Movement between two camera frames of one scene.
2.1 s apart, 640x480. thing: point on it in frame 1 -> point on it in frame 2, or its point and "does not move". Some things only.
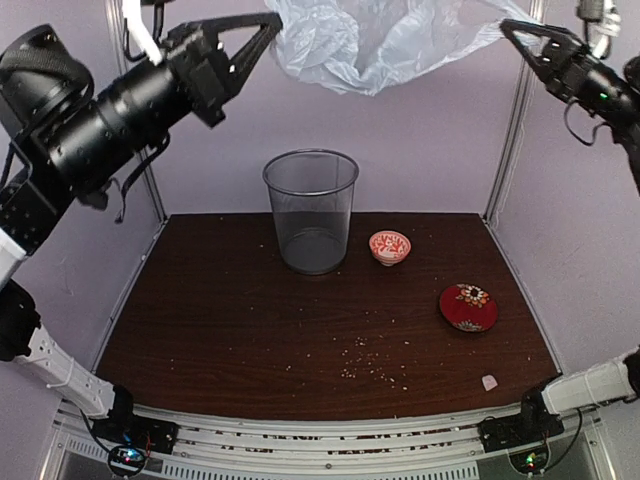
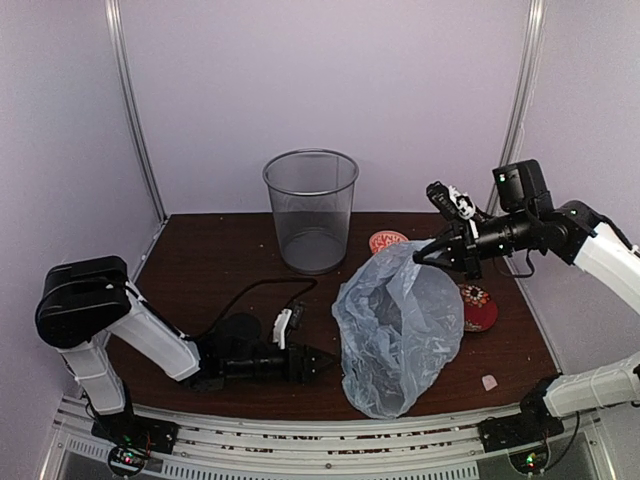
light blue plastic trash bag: x=368 y=47 -> x=399 y=322
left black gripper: x=218 y=73 -> x=305 y=373
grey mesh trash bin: x=312 y=192 does not move
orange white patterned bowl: x=389 y=247 does not move
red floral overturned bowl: x=468 y=307 does not move
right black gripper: x=561 y=58 -> x=459 y=251
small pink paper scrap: x=489 y=382 does not move
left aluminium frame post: x=122 y=69 does not move
